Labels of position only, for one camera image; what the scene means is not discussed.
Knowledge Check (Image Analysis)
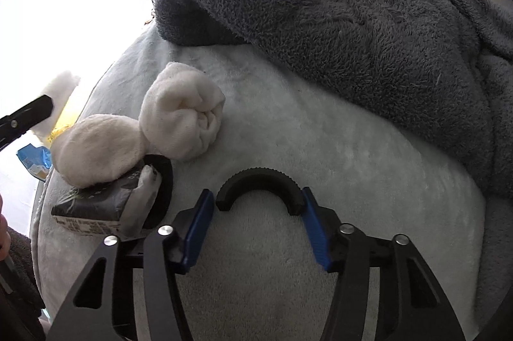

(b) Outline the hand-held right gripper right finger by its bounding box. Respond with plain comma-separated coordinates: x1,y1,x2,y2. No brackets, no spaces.
301,186,467,341

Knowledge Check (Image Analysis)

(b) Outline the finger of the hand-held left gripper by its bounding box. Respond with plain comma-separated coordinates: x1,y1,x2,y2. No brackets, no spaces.
0,94,55,143

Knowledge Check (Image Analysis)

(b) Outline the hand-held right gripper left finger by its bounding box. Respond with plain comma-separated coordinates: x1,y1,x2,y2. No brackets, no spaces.
46,188,215,341

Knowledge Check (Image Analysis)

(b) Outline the black ribbed half ring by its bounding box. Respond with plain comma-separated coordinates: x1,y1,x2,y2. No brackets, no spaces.
215,167,307,216

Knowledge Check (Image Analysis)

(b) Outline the white sock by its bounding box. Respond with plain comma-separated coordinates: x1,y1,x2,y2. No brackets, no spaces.
138,61,226,161
52,114,147,187

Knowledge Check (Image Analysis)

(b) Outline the black and white packet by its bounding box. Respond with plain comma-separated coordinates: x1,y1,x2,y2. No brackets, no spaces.
51,165,163,241

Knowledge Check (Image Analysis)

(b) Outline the blue paper packet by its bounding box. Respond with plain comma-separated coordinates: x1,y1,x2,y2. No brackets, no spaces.
16,144,53,181

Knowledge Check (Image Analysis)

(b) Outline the grey fuzzy garment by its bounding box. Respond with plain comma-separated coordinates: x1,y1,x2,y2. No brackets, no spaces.
0,229,46,326

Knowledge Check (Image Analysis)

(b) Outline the dark grey fleece blanket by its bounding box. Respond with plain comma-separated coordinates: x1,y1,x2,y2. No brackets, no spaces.
148,0,513,205

